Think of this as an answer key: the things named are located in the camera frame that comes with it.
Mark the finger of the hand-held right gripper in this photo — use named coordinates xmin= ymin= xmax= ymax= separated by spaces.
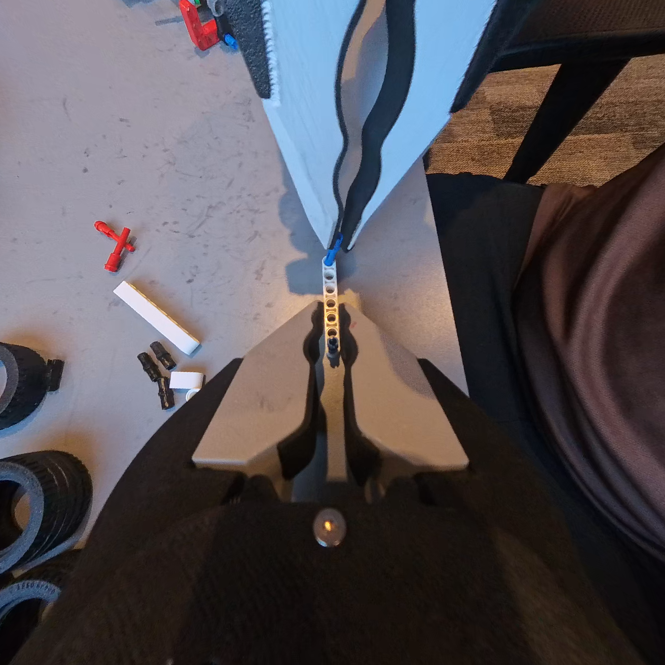
xmin=261 ymin=0 xmax=364 ymax=251
xmin=339 ymin=0 xmax=498 ymax=254

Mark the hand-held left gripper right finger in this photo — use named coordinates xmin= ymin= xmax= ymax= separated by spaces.
xmin=340 ymin=304 xmax=471 ymax=489

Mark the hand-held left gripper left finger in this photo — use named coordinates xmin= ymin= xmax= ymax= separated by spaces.
xmin=192 ymin=301 xmax=324 ymax=481

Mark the thin white toy beam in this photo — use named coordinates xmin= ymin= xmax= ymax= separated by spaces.
xmin=113 ymin=281 xmax=201 ymax=356

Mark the white toy beam with holes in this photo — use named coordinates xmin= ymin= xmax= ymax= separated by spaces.
xmin=320 ymin=257 xmax=341 ymax=363

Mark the small red toy pin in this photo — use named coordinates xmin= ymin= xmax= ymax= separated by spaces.
xmin=94 ymin=221 xmax=136 ymax=252
xmin=104 ymin=228 xmax=132 ymax=272

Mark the black toy tire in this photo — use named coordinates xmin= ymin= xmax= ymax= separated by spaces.
xmin=0 ymin=342 xmax=53 ymax=431
xmin=0 ymin=551 xmax=81 ymax=665
xmin=0 ymin=450 xmax=93 ymax=572

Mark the person's right forearm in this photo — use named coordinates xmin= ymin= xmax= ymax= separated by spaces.
xmin=512 ymin=0 xmax=665 ymax=53

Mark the partly built toy car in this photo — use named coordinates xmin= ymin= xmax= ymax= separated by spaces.
xmin=179 ymin=0 xmax=237 ymax=51

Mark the person's dark clothing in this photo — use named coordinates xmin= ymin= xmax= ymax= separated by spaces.
xmin=426 ymin=156 xmax=665 ymax=665

